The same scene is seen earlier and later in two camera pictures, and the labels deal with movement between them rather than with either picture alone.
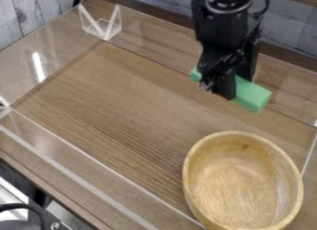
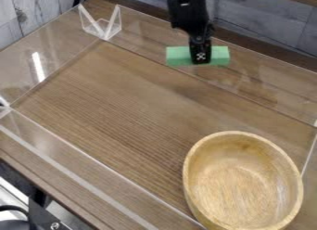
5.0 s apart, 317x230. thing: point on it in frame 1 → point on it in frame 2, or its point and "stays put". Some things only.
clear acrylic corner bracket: x=99 y=27 stays put
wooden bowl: x=242 y=182 stays put
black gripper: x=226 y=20 → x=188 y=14
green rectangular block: x=250 y=93 → x=177 y=56
